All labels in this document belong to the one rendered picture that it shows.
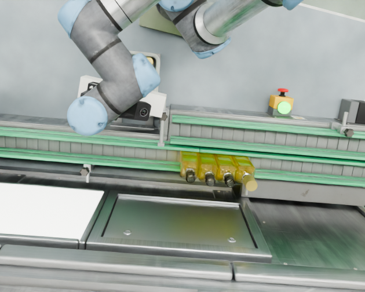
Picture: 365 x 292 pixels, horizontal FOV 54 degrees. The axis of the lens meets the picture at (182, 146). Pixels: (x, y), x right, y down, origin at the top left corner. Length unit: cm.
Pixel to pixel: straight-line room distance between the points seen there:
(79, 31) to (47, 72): 75
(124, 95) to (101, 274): 42
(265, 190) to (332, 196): 26
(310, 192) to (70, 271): 91
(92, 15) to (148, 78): 15
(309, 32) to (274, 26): 13
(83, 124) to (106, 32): 18
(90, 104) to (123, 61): 10
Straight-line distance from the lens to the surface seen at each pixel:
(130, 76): 69
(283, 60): 142
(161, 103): 101
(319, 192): 144
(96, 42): 70
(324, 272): 98
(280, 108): 133
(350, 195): 149
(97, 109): 69
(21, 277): 90
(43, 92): 146
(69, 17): 71
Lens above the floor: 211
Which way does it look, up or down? 75 degrees down
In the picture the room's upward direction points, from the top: 176 degrees clockwise
